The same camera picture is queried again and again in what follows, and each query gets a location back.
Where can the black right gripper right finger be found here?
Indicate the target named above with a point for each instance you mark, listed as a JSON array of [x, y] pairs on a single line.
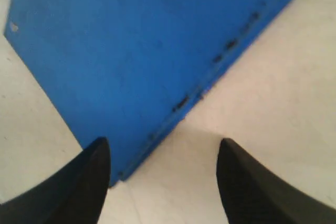
[[251, 193]]

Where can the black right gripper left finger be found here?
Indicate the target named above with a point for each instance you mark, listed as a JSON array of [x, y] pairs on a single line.
[[74, 194]]

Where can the blue file folder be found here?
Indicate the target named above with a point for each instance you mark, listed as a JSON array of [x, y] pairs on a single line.
[[130, 70]]

